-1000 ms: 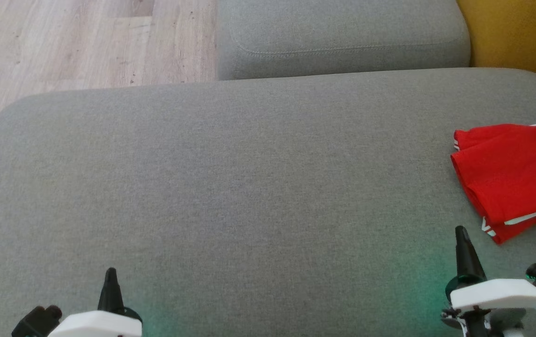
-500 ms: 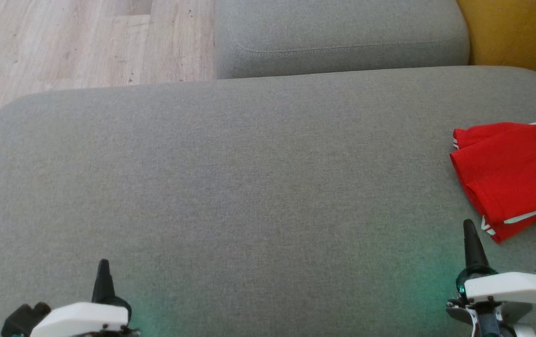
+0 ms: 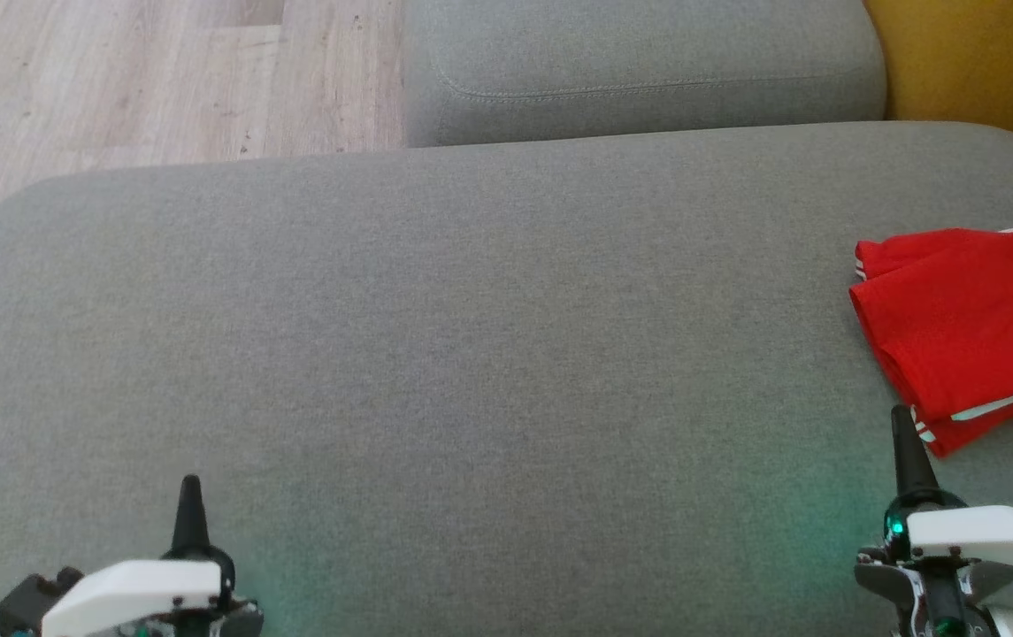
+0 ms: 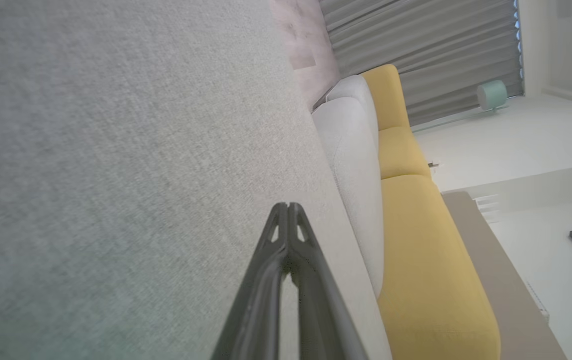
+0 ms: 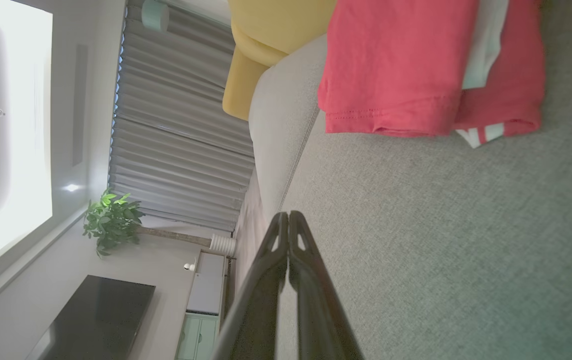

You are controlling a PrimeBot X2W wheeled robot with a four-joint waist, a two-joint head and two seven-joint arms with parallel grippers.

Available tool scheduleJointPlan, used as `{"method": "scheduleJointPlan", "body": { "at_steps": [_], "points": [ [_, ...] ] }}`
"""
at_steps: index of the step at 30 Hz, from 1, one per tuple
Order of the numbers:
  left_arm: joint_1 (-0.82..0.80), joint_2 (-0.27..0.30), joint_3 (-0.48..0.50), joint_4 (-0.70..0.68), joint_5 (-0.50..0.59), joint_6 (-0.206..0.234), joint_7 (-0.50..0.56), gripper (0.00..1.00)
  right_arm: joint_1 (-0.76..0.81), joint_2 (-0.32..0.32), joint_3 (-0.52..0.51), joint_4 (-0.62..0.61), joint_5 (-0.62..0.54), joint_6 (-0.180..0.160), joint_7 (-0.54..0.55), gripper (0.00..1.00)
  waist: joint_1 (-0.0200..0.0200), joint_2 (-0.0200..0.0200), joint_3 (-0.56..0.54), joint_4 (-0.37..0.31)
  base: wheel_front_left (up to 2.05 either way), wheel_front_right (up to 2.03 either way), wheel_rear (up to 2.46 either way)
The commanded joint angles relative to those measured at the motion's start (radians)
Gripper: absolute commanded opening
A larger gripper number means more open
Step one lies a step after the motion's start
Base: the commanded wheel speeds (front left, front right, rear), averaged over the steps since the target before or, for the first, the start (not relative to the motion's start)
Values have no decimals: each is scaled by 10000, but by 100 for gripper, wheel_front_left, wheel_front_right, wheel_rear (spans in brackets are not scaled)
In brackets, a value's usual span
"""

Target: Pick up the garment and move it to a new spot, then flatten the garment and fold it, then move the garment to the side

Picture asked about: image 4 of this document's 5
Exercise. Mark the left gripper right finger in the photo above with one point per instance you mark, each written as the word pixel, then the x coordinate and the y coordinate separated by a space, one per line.
pixel 320 310

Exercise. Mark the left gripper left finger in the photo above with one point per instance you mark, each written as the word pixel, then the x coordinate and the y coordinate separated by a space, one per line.
pixel 258 310

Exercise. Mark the long yellow sofa back cushion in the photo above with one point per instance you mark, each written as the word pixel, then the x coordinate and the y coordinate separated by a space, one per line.
pixel 430 275

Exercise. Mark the medium yellow sofa back cushion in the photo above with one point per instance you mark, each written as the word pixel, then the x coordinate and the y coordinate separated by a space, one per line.
pixel 400 152

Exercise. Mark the beige ledge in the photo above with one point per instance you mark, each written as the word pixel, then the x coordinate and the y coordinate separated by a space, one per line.
pixel 505 300

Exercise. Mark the small grey sofa seat cushion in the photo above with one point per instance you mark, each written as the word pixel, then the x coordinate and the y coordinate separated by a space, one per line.
pixel 355 90

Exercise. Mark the small yellow sofa back cushion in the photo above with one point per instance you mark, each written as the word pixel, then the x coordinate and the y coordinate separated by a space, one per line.
pixel 385 95

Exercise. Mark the grey pleated curtain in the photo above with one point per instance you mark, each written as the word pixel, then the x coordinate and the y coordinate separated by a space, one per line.
pixel 415 40

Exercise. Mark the white wall socket strip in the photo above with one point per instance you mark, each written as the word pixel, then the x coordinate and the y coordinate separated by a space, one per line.
pixel 538 302

